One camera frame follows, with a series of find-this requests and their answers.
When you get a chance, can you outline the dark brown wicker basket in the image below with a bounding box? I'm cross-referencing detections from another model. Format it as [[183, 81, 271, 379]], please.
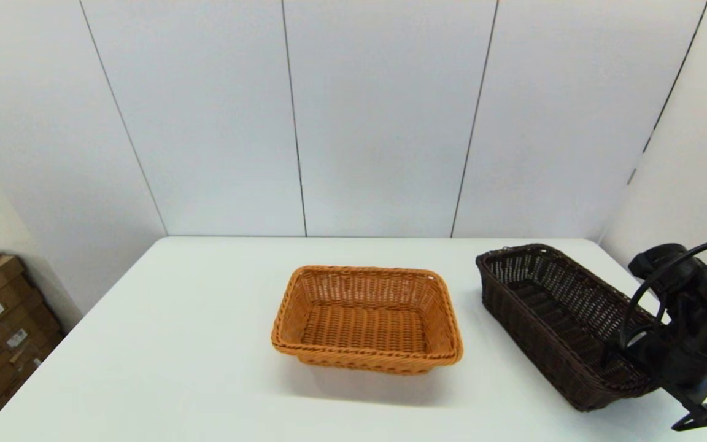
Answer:
[[475, 244, 667, 411]]

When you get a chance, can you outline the orange wicker basket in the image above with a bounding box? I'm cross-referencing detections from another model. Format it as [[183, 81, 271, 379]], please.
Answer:
[[271, 265, 464, 376]]

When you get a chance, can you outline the cardboard box with white label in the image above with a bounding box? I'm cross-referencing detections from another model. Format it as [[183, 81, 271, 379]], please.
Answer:
[[0, 277, 48, 352], [0, 307, 64, 394]]

